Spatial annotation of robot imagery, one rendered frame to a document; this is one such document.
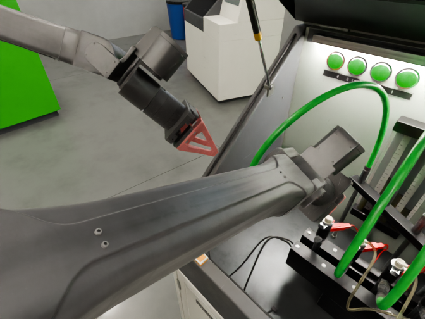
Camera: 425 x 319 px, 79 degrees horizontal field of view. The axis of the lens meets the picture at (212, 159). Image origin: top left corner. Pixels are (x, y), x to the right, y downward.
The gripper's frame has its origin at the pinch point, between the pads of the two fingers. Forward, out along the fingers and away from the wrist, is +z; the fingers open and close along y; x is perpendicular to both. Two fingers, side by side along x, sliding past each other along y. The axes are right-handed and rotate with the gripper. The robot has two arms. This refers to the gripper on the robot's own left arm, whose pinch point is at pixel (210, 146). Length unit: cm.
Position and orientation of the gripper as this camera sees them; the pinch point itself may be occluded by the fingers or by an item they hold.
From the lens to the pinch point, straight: 52.0
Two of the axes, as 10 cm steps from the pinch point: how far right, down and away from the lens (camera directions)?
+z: 7.2, 5.6, 4.1
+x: -6.7, 7.1, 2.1
